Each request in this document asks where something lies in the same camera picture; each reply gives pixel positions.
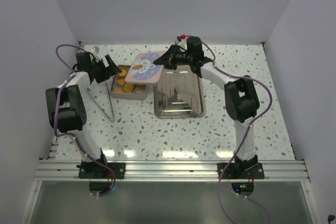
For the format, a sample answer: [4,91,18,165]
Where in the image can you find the small square steel lid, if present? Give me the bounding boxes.
[125,51,165,84]

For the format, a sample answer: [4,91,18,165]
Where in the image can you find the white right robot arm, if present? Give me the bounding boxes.
[153,36,260,179]

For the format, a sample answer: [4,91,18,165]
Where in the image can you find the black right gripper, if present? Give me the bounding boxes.
[154,44,193,71]

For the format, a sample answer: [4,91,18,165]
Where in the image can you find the orange round cookie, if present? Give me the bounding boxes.
[119,69,127,76]

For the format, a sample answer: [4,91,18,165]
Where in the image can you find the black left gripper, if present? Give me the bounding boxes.
[89,55,121,83]

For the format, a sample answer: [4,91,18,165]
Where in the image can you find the aluminium frame rail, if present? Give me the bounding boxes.
[34,160,310,182]

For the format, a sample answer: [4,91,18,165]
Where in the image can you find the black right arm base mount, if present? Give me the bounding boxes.
[222,163,265,179]

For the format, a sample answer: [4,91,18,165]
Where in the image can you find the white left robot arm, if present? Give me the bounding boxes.
[45,52,122,178]

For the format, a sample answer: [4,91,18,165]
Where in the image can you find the steel slotted tongs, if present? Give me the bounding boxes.
[87,80,115,123]

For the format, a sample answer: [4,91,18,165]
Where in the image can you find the large steel baking tray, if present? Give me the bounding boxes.
[154,66,206,119]

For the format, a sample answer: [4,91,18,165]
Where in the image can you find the beige compartment cookie box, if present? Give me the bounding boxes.
[110,65,148,101]

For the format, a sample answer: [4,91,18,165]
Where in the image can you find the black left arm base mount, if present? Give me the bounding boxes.
[76,162,126,179]

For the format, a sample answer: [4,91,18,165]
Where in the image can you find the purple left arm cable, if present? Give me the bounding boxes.
[54,44,118,197]

